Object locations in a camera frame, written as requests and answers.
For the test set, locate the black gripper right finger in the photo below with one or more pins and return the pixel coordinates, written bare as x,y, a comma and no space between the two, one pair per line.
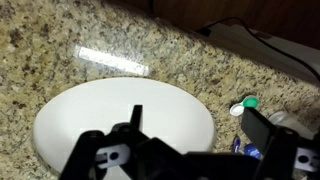
256,128

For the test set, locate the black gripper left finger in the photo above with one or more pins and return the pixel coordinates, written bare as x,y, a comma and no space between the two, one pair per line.
137,116

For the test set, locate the green round screw lid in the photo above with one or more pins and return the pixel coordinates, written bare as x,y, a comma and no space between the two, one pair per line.
251,102

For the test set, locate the small blue white tube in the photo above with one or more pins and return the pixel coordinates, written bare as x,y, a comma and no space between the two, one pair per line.
252,151

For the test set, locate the blue toothbrush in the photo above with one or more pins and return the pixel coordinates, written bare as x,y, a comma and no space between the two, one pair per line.
236,145

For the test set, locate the clear plastic bottle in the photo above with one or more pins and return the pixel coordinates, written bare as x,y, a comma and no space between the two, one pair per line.
290,121

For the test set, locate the white oval sink basin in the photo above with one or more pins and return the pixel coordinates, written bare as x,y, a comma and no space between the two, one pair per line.
100,113

